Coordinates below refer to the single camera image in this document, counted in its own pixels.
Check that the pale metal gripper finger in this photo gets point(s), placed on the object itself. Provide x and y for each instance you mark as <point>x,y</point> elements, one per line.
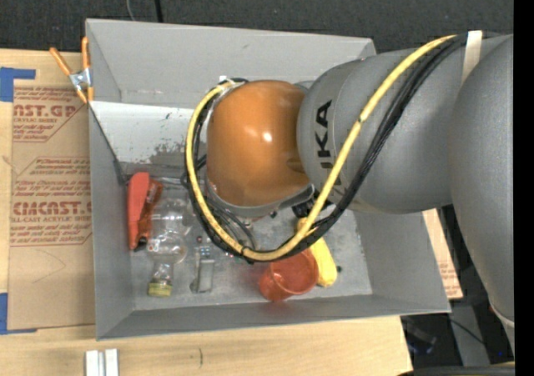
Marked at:
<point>205,276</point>

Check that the clear plastic bottle, yellow cap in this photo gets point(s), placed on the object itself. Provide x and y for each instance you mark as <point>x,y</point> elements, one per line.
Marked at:
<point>169,243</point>

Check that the orange plastic cup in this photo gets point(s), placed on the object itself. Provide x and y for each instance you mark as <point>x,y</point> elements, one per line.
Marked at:
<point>290,276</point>

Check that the yellow banana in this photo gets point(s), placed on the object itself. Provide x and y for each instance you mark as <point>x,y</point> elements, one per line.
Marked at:
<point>326,264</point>

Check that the red-orange long object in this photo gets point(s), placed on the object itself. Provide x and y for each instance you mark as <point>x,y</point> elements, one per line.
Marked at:
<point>137,207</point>

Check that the brown cardboard board, red print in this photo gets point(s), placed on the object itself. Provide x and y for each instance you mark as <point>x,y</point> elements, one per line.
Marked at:
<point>50,241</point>

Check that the grey metal bin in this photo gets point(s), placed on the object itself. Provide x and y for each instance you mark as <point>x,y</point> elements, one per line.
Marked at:
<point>167,61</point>

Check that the black cylinder on white bracket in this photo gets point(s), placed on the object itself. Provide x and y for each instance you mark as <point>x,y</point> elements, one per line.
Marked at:
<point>301,208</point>

